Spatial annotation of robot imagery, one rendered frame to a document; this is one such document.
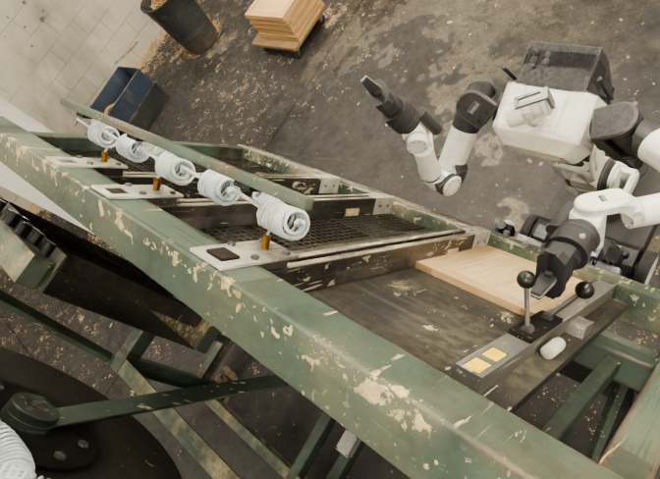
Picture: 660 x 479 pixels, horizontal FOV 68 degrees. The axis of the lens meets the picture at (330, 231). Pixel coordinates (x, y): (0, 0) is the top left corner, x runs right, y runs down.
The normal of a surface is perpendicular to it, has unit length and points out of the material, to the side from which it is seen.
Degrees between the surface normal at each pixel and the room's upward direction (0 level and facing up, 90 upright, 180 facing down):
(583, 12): 0
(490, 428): 58
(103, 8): 90
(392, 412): 32
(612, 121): 24
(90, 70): 90
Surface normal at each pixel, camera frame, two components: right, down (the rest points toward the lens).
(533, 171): -0.46, -0.44
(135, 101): 0.77, 0.25
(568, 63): -0.62, -0.07
